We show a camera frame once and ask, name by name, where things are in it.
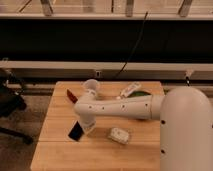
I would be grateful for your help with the black rectangular eraser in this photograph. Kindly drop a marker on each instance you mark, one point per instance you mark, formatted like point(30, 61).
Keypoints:
point(76, 132)

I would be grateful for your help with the white packaged block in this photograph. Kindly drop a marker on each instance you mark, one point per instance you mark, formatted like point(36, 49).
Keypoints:
point(119, 135)

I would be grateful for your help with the clear plastic cup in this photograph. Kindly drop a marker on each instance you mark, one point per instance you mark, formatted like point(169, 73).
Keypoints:
point(91, 88)

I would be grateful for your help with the red chili pepper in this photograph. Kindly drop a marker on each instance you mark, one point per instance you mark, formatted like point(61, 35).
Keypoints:
point(71, 96)

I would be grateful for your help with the green bowl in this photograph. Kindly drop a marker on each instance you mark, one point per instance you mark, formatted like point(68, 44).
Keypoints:
point(138, 94)

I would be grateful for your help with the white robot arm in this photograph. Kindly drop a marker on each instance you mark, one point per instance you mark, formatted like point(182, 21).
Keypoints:
point(186, 123)

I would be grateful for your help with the black office chair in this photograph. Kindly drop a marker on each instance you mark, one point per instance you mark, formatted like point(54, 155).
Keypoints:
point(11, 100)

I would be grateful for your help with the wall power outlet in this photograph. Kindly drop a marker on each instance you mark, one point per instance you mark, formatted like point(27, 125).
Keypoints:
point(98, 74)

